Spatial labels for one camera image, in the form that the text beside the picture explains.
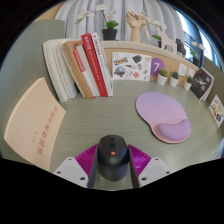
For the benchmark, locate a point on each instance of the white book with red spine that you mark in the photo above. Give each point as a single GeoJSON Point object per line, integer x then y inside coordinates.
{"type": "Point", "coordinates": [87, 75]}

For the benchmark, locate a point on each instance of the beige book with red text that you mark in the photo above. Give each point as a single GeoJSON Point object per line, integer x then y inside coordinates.
{"type": "Point", "coordinates": [33, 123]}

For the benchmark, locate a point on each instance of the purple mouse pad with wrist rest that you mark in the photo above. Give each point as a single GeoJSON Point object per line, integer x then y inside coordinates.
{"type": "Point", "coordinates": [160, 111]}

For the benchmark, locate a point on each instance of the purple round number sign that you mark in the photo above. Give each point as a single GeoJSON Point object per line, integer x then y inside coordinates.
{"type": "Point", "coordinates": [156, 66]}

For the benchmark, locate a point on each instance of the black wooden horse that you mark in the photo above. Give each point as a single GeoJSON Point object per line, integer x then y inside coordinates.
{"type": "Point", "coordinates": [180, 46]}

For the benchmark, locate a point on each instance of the grey curtain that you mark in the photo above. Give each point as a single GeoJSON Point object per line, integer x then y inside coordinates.
{"type": "Point", "coordinates": [126, 6]}

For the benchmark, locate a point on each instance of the wooden artist mannequin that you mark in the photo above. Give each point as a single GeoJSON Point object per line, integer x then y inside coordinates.
{"type": "Point", "coordinates": [146, 25]}

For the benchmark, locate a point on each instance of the white orchid flowers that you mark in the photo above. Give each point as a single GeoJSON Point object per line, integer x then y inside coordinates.
{"type": "Point", "coordinates": [159, 26]}

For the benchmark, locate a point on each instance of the colourful illustrated card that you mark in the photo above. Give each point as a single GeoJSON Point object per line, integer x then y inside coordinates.
{"type": "Point", "coordinates": [217, 110]}

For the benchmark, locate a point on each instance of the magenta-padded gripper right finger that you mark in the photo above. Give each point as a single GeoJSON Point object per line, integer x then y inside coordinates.
{"type": "Point", "coordinates": [153, 170]}

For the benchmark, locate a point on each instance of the small succulent in white pot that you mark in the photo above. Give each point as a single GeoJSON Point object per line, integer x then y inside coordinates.
{"type": "Point", "coordinates": [174, 81]}
{"type": "Point", "coordinates": [162, 79]}
{"type": "Point", "coordinates": [187, 85]}

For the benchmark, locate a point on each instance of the white orchid in dark pot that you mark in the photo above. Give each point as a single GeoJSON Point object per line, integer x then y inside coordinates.
{"type": "Point", "coordinates": [196, 60]}

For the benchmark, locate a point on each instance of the black computer mouse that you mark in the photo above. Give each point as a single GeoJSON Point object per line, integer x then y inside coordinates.
{"type": "Point", "coordinates": [112, 163]}

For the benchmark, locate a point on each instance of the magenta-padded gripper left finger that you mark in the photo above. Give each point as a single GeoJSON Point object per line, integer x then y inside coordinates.
{"type": "Point", "coordinates": [70, 170]}

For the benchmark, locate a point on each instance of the white sticker sheet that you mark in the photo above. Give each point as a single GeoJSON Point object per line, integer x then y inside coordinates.
{"type": "Point", "coordinates": [131, 66]}

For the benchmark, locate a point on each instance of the thin white book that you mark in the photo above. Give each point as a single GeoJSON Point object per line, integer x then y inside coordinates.
{"type": "Point", "coordinates": [66, 76]}

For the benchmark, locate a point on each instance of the black book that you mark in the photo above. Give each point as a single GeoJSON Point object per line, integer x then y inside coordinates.
{"type": "Point", "coordinates": [201, 83]}

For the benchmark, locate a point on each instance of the white orchid in black pot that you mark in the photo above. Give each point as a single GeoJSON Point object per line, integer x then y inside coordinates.
{"type": "Point", "coordinates": [109, 34]}

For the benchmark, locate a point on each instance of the beige ledge with cork front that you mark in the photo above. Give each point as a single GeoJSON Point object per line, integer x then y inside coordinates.
{"type": "Point", "coordinates": [133, 46]}

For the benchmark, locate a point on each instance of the window with dark frame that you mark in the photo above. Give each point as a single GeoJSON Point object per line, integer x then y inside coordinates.
{"type": "Point", "coordinates": [190, 28]}

